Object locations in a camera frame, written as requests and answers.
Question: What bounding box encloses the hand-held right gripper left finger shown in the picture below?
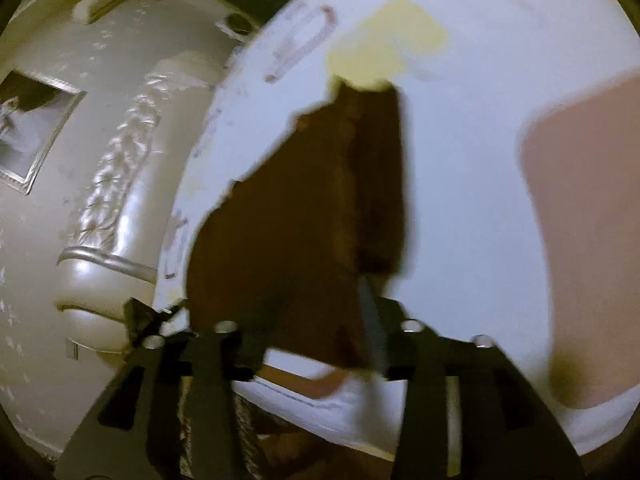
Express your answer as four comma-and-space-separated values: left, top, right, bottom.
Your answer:
55, 321, 280, 480

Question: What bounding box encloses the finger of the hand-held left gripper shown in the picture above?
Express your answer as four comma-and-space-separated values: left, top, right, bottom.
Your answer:
124, 297, 188, 348

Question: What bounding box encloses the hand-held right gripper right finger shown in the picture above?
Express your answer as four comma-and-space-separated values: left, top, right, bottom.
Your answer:
357, 276, 586, 480

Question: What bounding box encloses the brown knit garment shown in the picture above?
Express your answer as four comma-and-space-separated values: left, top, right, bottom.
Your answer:
185, 75, 416, 371

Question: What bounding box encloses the cream tufted headboard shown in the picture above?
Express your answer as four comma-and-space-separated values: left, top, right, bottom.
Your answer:
55, 52, 226, 356

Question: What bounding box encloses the bed with patterned white sheet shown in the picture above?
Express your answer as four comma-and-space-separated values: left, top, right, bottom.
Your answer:
150, 0, 640, 461

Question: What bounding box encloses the small round table mirror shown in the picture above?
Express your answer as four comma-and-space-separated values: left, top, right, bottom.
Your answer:
220, 10, 257, 37

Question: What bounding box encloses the framed wall picture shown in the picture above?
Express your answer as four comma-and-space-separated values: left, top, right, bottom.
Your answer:
0, 70, 87, 196

